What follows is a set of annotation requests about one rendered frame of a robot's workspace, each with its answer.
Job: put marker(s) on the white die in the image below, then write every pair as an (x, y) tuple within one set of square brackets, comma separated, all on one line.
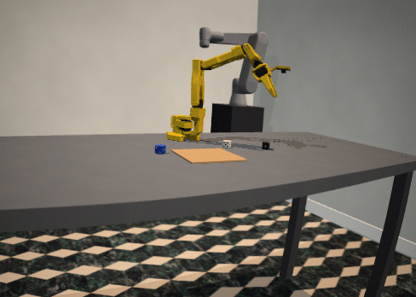
[(226, 144)]

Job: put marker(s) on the orange mat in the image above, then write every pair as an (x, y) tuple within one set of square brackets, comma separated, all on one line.
[(207, 155)]

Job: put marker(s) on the blue die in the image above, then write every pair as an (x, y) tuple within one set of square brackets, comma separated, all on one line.
[(159, 149)]

